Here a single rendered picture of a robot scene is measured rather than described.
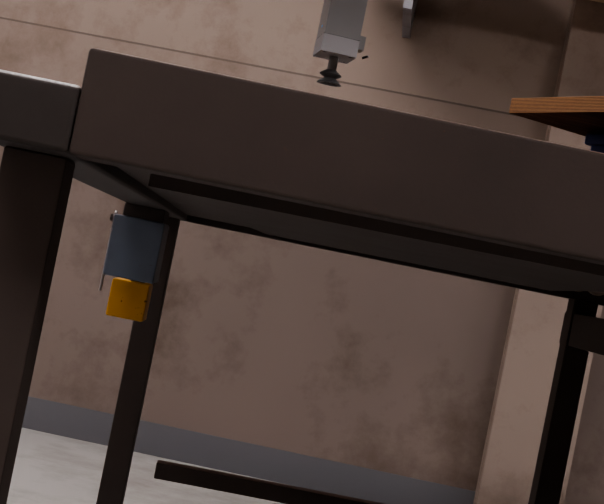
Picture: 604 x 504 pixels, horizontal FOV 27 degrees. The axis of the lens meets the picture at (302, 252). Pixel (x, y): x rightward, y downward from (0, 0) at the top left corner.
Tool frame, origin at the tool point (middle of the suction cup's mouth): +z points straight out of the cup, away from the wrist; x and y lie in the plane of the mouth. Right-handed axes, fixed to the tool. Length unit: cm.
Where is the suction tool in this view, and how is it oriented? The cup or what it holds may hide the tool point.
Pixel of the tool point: (328, 83)
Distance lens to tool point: 219.3
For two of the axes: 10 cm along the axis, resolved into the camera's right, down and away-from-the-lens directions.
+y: -1.6, -0.2, 9.9
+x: -9.7, -2.0, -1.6
